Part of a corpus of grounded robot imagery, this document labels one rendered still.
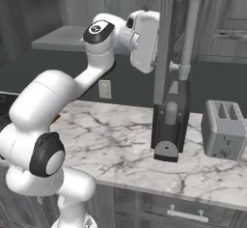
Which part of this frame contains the silver toaster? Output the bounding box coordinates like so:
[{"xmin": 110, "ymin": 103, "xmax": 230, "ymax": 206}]
[{"xmin": 201, "ymin": 99, "xmax": 247, "ymax": 161}]

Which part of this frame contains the grey lower cabinet door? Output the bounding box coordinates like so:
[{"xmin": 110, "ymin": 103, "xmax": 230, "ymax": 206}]
[{"xmin": 84, "ymin": 183, "xmax": 116, "ymax": 228}]

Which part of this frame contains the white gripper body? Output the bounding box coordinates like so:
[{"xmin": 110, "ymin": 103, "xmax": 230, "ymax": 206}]
[{"xmin": 129, "ymin": 10, "xmax": 161, "ymax": 74}]

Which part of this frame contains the white wall outlet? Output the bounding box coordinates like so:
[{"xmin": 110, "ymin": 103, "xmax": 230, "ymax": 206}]
[{"xmin": 97, "ymin": 79, "xmax": 113, "ymax": 100}]

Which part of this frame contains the white bar door handle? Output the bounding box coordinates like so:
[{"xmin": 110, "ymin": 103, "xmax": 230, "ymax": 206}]
[{"xmin": 169, "ymin": 0, "xmax": 205, "ymax": 82}]

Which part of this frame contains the grey wooden open cabinet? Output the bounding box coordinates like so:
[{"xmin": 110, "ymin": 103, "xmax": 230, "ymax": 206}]
[{"xmin": 31, "ymin": 0, "xmax": 168, "ymax": 54}]

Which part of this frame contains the black coffee machine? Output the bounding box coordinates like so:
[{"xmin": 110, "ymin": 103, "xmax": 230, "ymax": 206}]
[{"xmin": 151, "ymin": 79, "xmax": 192, "ymax": 164}]

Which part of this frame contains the grey drawer front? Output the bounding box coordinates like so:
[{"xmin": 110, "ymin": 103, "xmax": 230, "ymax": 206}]
[{"xmin": 113, "ymin": 186, "xmax": 247, "ymax": 228}]

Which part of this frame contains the grey panelled cabinet door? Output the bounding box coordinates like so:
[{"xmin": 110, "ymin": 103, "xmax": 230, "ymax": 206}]
[{"xmin": 192, "ymin": 0, "xmax": 247, "ymax": 65}]

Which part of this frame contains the small orange object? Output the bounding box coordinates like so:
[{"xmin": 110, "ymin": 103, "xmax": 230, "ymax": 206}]
[{"xmin": 52, "ymin": 112, "xmax": 62, "ymax": 124}]

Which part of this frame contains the white drawer handle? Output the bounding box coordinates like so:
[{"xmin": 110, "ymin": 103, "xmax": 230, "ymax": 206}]
[{"xmin": 166, "ymin": 203, "xmax": 210, "ymax": 224}]

